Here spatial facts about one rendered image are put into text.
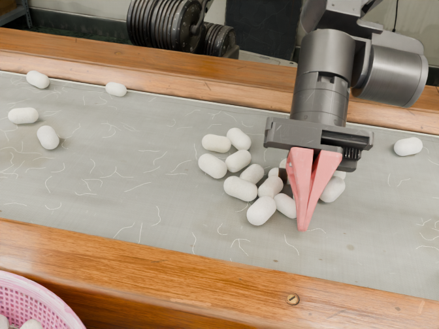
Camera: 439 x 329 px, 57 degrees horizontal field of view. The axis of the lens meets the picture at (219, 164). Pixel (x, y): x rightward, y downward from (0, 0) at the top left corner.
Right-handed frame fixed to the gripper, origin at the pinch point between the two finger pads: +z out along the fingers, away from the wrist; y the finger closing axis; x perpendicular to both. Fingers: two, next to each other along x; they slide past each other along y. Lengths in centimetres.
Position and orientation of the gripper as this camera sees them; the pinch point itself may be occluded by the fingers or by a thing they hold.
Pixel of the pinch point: (303, 222)
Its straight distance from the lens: 40.4
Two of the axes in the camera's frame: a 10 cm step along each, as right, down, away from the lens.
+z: -1.8, 9.6, -2.2
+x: 0.7, 2.4, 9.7
